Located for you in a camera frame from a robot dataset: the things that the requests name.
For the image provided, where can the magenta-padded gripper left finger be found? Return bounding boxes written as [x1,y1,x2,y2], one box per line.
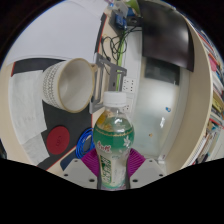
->
[62,148,101,190]

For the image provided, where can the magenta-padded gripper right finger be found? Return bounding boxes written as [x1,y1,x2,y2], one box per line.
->
[128,148,167,190]

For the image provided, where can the green-labelled clear drink bottle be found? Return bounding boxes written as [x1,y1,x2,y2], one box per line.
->
[92,90,135,191]

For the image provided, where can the flat round red coaster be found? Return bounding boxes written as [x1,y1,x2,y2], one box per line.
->
[45,125,71,156]

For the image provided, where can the black desk mat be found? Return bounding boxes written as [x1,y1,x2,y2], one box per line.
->
[9,58,98,171]

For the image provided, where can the white paper napkin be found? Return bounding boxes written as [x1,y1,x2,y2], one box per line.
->
[8,69,51,166]

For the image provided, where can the grey metal laptop stand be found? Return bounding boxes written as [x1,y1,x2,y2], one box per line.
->
[88,53,128,115]

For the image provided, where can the white paper sheet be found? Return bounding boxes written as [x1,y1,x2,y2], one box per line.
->
[4,0,108,66]

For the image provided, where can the small blue box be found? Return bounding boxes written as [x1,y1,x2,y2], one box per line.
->
[114,13,128,30]

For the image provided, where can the coiled blue cable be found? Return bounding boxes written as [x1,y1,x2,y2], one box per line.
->
[74,127,96,160]

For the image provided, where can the white wall power outlet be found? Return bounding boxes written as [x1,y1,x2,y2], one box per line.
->
[119,103,133,114]
[121,76,138,94]

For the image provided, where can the black tangled cables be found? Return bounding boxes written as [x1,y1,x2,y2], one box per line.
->
[100,24,143,64]

